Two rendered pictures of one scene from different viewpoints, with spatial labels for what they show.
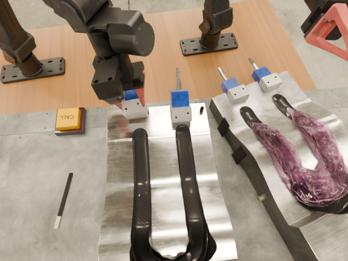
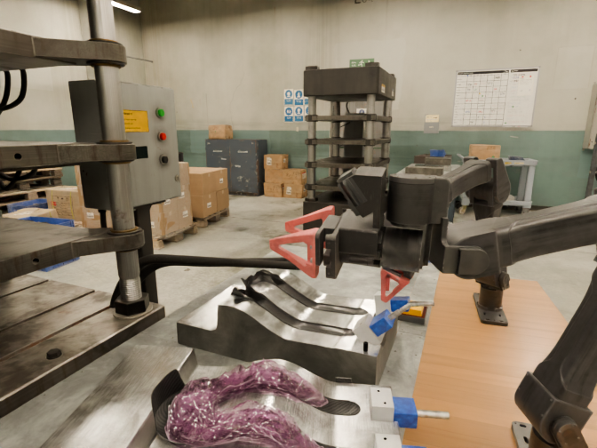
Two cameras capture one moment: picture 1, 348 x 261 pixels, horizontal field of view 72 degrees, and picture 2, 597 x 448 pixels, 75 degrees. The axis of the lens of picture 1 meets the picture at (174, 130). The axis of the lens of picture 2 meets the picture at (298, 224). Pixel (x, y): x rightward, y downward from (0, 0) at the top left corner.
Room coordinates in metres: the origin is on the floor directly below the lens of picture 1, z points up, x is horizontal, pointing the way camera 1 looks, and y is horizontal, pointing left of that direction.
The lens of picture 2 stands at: (0.56, -0.74, 1.33)
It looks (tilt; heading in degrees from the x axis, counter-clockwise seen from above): 14 degrees down; 120
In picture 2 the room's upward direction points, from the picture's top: straight up
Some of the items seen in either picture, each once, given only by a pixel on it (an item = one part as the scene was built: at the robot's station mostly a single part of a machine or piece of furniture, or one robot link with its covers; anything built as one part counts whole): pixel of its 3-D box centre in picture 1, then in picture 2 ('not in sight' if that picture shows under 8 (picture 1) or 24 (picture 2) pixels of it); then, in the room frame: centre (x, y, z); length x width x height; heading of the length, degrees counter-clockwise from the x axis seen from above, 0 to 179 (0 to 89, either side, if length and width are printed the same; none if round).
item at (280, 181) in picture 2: not in sight; (285, 175); (-3.58, 5.78, 0.42); 0.86 x 0.33 x 0.83; 8
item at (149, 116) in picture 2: not in sight; (145, 289); (-0.64, 0.14, 0.74); 0.31 x 0.22 x 1.47; 97
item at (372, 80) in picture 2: not in sight; (353, 150); (-1.58, 4.42, 1.03); 1.54 x 0.94 x 2.06; 98
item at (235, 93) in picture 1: (229, 84); (409, 412); (0.44, -0.16, 0.86); 0.13 x 0.05 x 0.05; 24
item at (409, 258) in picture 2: not in sight; (402, 244); (0.43, -0.25, 1.18); 0.07 x 0.06 x 0.07; 12
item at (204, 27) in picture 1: (215, 22); (553, 419); (0.64, -0.12, 0.90); 0.09 x 0.06 x 0.06; 121
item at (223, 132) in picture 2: not in sight; (220, 132); (-4.97, 5.49, 1.26); 0.42 x 0.33 x 0.29; 8
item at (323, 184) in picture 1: (305, 150); (247, 401); (0.21, -0.32, 0.90); 0.26 x 0.18 x 0.08; 24
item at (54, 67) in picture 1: (27, 62); (490, 297); (0.51, 0.47, 0.84); 0.20 x 0.07 x 0.08; 103
